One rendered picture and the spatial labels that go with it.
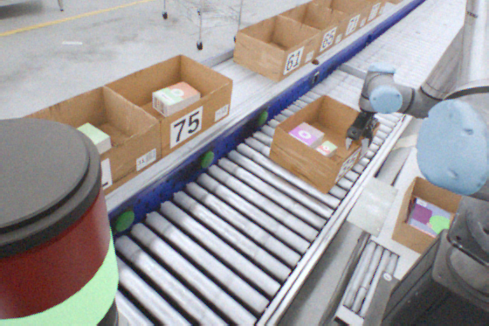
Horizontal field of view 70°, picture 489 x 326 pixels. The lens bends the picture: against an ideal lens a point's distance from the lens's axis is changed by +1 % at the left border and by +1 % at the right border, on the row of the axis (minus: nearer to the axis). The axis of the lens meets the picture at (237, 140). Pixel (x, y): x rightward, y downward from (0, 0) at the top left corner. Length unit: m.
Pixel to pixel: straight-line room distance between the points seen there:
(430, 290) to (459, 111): 0.46
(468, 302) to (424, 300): 0.09
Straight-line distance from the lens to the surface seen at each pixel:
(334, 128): 1.74
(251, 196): 1.34
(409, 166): 1.75
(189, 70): 1.54
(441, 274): 0.94
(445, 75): 1.20
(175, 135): 1.23
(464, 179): 0.65
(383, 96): 1.19
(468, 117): 0.64
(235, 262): 1.16
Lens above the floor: 1.74
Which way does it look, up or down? 39 degrees down
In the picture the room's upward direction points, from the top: 9 degrees clockwise
